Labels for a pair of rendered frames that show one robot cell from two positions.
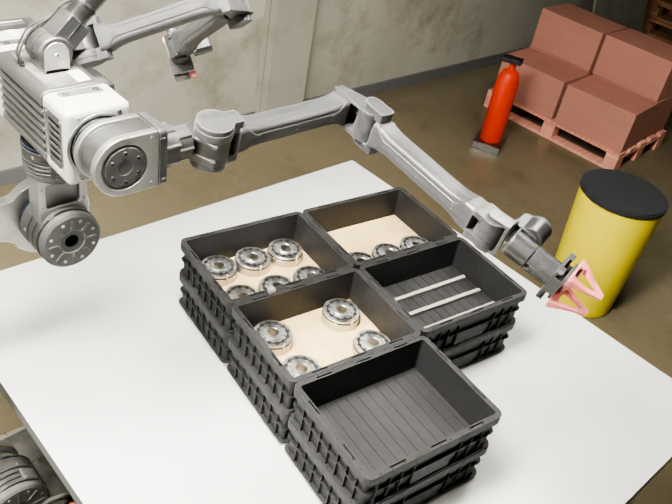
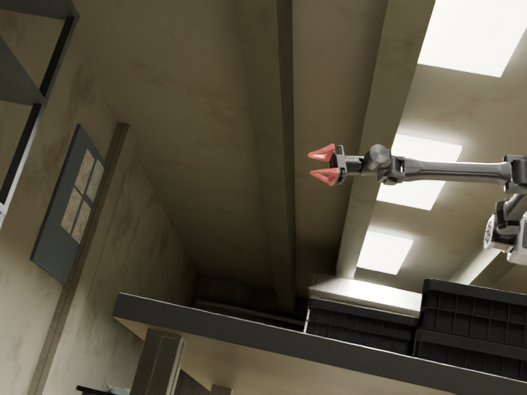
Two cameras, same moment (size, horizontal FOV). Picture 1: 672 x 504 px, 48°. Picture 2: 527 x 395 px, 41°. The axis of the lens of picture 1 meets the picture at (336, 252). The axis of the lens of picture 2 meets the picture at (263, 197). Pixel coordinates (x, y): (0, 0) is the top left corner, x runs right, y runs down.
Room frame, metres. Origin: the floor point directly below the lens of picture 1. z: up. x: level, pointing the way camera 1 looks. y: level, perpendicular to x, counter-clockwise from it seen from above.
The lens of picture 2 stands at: (2.70, -1.67, 0.52)
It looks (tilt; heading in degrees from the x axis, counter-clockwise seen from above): 19 degrees up; 146
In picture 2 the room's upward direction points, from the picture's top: 14 degrees clockwise
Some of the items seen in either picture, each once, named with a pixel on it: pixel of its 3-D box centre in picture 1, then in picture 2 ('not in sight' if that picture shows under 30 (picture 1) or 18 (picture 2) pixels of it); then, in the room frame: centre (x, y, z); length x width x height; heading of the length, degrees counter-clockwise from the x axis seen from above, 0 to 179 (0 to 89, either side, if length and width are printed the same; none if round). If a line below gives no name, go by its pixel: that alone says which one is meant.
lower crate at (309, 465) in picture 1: (384, 447); not in sight; (1.23, -0.21, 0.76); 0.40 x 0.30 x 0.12; 131
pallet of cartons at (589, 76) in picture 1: (587, 82); not in sight; (5.11, -1.48, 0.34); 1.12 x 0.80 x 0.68; 46
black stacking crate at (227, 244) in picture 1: (265, 270); not in sight; (1.68, 0.18, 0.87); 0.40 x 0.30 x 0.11; 131
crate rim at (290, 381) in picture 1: (326, 322); not in sight; (1.45, -0.01, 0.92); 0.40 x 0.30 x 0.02; 131
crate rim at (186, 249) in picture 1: (267, 256); not in sight; (1.68, 0.18, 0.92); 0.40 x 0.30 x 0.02; 131
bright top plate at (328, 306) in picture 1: (341, 310); not in sight; (1.58, -0.05, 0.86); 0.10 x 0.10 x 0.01
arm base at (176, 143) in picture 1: (166, 144); (507, 226); (1.26, 0.36, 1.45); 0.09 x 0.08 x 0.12; 48
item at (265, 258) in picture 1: (252, 257); not in sight; (1.74, 0.23, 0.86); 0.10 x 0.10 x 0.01
